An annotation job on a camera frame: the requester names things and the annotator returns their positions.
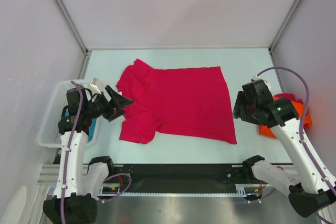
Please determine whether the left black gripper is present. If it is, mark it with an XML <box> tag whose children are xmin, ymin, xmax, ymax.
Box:
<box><xmin>84</xmin><ymin>85</ymin><xmax>134</xmax><ymax>122</ymax></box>

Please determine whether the magenta t shirt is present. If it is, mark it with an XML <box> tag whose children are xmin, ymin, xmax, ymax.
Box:
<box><xmin>116</xmin><ymin>59</ymin><xmax>237</xmax><ymax>145</ymax></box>

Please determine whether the white plastic laundry basket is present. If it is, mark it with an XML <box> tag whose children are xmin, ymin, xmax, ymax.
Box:
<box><xmin>37</xmin><ymin>79</ymin><xmax>100</xmax><ymax>148</ymax></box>

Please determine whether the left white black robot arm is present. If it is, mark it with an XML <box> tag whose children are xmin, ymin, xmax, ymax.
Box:
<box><xmin>43</xmin><ymin>82</ymin><xmax>134</xmax><ymax>223</ymax></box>

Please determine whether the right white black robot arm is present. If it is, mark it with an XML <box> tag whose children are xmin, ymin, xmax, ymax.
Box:
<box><xmin>233</xmin><ymin>79</ymin><xmax>335</xmax><ymax>218</ymax></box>

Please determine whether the teal t shirt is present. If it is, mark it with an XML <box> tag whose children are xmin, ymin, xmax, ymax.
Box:
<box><xmin>88</xmin><ymin>119</ymin><xmax>99</xmax><ymax>144</ymax></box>

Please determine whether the dark pink t shirt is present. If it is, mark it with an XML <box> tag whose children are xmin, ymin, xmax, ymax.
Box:
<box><xmin>274</xmin><ymin>93</ymin><xmax>303</xmax><ymax>104</ymax></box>

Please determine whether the orange t shirt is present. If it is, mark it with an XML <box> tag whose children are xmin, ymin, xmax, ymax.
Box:
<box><xmin>258</xmin><ymin>99</ymin><xmax>313</xmax><ymax>138</ymax></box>

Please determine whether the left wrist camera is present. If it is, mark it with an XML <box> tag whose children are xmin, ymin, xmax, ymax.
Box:
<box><xmin>87</xmin><ymin>78</ymin><xmax>106</xmax><ymax>94</ymax></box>

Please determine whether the slotted white cable duct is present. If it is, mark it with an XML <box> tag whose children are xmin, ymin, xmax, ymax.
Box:
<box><xmin>121</xmin><ymin>186</ymin><xmax>246</xmax><ymax>197</ymax></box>

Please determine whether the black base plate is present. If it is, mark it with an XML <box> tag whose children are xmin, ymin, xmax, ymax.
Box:
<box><xmin>115</xmin><ymin>164</ymin><xmax>266</xmax><ymax>194</ymax></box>

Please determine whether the aluminium rail frame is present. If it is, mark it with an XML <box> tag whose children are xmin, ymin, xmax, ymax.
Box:
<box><xmin>37</xmin><ymin>164</ymin><xmax>324</xmax><ymax>187</ymax></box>

